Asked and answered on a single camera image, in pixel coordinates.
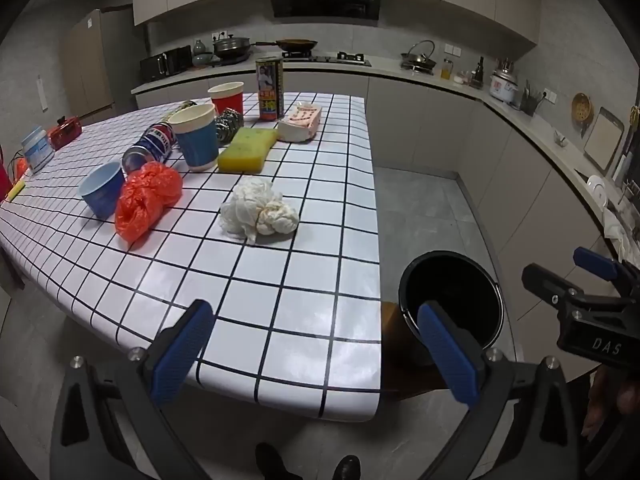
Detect black shoe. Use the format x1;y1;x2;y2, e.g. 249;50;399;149
332;455;362;480
255;442;301;480

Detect wok with glass lid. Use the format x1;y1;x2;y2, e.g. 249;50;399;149
400;40;438;72

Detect white rice cooker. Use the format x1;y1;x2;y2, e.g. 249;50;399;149
489;57;518;106

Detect brown wooden board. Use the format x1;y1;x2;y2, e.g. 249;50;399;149
381;301;501;401

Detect white dish cloth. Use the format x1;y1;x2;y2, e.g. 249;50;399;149
602;210;631;256

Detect white cutting board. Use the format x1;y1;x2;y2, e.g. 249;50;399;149
583;107;626;171

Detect pink white drink carton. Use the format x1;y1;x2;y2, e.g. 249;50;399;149
277;101;322;143

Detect yellow sponge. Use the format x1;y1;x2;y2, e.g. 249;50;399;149
217;127;279;173

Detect light blue small cup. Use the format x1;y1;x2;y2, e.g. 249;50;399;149
79;162;126;221

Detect beige base cabinets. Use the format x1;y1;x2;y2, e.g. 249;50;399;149
132;67;621;321

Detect blue paper cup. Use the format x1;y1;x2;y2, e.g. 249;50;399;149
167;104;221;171

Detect black utensil holder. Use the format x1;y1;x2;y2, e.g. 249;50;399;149
520;80;546;117

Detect tall yellow label can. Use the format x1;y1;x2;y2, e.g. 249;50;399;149
255;56;285;122

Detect white grid tablecloth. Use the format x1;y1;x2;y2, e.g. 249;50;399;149
0;91;381;421

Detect black left shoe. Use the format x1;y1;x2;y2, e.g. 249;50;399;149
255;442;301;480

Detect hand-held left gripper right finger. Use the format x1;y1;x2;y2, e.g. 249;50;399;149
416;301;596;480

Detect black gas stove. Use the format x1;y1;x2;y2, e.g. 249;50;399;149
210;51;372;67

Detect white plate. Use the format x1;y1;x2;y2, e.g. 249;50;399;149
586;175;608;208

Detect red plastic bag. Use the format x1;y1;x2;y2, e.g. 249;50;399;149
115;161;183;247

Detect black microwave oven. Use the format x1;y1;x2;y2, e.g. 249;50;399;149
139;45;193;83

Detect blue white tub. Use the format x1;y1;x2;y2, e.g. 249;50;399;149
20;126;56;173

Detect red paper cup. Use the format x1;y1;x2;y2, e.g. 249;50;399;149
207;81;245;118

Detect red box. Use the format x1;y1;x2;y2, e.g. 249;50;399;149
48;116;83;151

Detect dark pot with lid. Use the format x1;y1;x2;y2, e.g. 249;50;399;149
212;35;253;60

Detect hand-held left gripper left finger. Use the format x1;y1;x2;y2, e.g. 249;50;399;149
50;299;217;480

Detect bamboo strainer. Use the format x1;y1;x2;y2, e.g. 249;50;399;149
571;92;593;138

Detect black round trash bin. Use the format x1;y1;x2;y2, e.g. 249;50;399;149
398;251;504;367

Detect black right shoe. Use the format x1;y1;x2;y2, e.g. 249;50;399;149
332;455;362;480

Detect blue cola can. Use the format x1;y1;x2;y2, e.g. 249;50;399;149
121;121;177;177

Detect steel wool scrubber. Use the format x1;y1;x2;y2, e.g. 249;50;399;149
215;109;244;146

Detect person's right hand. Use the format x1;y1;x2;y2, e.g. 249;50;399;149
582;366;640;442

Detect green ceramic teapot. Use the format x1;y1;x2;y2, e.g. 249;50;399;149
191;40;216;68

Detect white paper towel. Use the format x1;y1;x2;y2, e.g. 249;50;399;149
220;176;300;247

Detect black frying pan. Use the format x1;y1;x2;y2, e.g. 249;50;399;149
254;38;318;53

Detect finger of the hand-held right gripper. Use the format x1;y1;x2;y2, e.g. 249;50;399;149
572;246;633;291
521;263;588;311

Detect beige refrigerator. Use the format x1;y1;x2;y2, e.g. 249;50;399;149
60;8;141;121

